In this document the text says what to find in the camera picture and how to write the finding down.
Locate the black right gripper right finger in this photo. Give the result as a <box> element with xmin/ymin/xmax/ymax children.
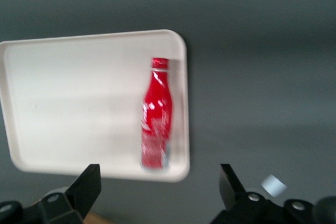
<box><xmin>209</xmin><ymin>163</ymin><xmax>336</xmax><ymax>224</ymax></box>

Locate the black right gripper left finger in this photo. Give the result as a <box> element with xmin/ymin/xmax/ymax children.
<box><xmin>0</xmin><ymin>163</ymin><xmax>103</xmax><ymax>224</ymax></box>

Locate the red coke bottle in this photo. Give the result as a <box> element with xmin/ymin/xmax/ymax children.
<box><xmin>139</xmin><ymin>57</ymin><xmax>175</xmax><ymax>173</ymax></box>

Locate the beige plastic tray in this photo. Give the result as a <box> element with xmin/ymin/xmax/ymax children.
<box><xmin>0</xmin><ymin>29</ymin><xmax>191</xmax><ymax>184</ymax></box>

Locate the small white cylinder piece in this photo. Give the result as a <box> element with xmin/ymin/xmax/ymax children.
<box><xmin>261</xmin><ymin>174</ymin><xmax>288</xmax><ymax>198</ymax></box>

